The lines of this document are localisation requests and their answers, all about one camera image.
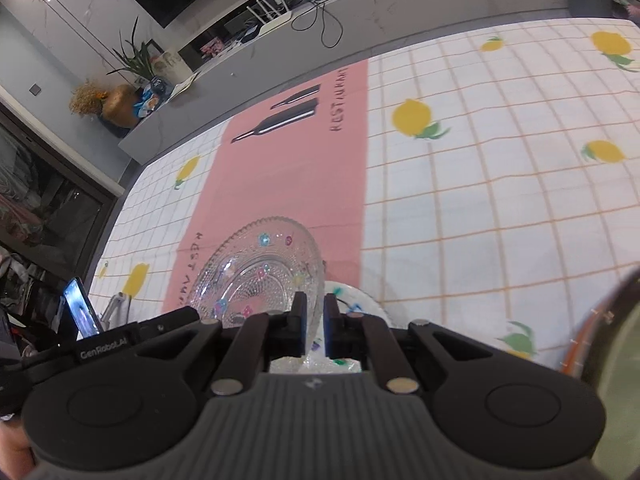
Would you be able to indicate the paper booklet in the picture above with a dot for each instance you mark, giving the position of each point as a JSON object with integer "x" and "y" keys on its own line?
{"x": 182, "y": 82}

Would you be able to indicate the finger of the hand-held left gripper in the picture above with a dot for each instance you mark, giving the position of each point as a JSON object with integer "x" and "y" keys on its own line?
{"x": 172, "y": 321}

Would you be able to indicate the long grey stone bench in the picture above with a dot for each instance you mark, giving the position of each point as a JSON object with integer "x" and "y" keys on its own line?
{"x": 325, "y": 60}

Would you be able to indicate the white painted ceramic plate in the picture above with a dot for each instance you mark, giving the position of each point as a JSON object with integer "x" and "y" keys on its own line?
{"x": 361, "y": 305}

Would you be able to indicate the golden round vase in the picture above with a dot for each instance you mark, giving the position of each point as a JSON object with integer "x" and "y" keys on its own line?
{"x": 120, "y": 106}

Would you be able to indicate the pink bottle print placemat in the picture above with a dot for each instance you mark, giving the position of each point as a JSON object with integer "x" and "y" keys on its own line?
{"x": 280, "y": 175}

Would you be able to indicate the blue snack packets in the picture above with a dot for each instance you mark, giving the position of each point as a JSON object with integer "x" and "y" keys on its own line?
{"x": 150, "y": 97}

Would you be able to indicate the metal phone stand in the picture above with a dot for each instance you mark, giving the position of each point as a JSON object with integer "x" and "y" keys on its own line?
{"x": 117, "y": 306}

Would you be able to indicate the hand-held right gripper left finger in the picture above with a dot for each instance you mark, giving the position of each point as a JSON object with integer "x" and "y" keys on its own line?
{"x": 299, "y": 325}

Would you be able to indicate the dried flower bunch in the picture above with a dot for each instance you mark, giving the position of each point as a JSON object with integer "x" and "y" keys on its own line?
{"x": 86, "y": 99}

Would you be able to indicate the small clear glass flower plate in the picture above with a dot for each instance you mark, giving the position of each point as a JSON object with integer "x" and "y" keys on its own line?
{"x": 255, "y": 265}

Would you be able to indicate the person's left hand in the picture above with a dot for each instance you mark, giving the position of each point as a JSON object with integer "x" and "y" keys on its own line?
{"x": 14, "y": 452}

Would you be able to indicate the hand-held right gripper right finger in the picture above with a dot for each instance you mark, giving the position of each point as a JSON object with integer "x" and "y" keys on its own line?
{"x": 331, "y": 325}

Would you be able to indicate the wall switch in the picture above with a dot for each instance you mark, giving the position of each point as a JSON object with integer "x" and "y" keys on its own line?
{"x": 35, "y": 90}

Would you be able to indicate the potted green plant white pot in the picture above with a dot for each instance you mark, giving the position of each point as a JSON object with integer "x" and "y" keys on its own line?
{"x": 137, "y": 57}

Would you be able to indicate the white router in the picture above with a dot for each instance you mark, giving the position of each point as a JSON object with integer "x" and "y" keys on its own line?
{"x": 272, "y": 12}

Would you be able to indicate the smartphone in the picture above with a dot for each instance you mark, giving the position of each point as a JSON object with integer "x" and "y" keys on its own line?
{"x": 82, "y": 310}

